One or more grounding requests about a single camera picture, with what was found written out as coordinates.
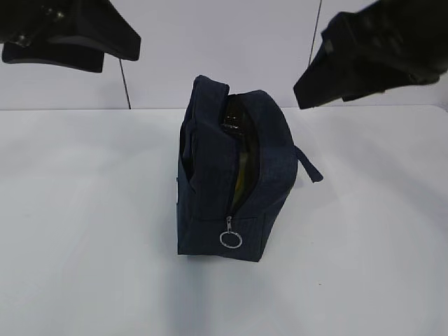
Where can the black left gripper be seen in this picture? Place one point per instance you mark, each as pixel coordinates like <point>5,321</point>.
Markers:
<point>89,29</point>

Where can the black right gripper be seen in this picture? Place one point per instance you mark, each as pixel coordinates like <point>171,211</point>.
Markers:
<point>384,46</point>

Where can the dark blue lunch bag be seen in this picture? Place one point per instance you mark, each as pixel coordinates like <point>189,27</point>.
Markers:
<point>217,127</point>

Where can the yellow lemon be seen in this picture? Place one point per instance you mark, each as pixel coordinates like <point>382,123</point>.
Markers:
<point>243,179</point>

